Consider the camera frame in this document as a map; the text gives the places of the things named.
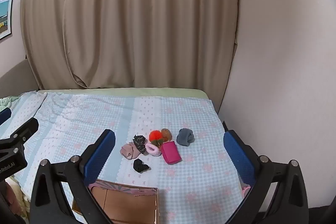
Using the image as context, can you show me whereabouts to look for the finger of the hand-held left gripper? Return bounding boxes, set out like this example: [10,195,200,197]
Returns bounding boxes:
[0,108,12,125]
[7,117,39,142]

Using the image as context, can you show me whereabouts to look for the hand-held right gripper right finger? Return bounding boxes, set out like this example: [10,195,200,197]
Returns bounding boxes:
[222,121,310,224]

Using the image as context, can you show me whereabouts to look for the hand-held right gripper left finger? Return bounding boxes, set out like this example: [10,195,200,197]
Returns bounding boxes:
[30,129,116,224]

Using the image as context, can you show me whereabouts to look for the pink sock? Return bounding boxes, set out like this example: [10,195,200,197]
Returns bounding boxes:
[145,143,162,156]
[120,142,140,160]

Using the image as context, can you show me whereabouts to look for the dark knitted sock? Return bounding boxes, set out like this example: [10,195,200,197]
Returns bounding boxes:
[133,135,147,154]

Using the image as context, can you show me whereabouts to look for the grey sock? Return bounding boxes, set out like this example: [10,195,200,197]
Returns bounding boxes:
[176,128,195,147]

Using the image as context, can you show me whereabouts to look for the cardboard box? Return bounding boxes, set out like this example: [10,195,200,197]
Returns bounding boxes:
[72,179,159,224]

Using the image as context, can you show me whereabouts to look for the brown patterned sock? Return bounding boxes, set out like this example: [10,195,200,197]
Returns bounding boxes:
[161,128,173,143]

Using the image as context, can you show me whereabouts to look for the magenta cloth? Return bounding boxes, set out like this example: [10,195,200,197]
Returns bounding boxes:
[160,141,182,165]

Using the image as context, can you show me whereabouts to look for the beige headboard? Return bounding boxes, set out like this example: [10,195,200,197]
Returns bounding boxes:
[0,59,40,99]

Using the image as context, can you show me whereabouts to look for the orange pompom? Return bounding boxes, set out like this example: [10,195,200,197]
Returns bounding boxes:
[148,131,164,147]

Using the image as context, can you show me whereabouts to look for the green bed sheet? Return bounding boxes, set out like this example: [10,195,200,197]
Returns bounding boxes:
[37,87,214,102]

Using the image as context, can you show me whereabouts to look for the beige curtain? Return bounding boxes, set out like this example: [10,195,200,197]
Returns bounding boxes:
[20,0,241,90]

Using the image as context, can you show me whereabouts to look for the framed wall poster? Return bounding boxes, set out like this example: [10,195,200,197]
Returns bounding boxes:
[0,0,14,42]

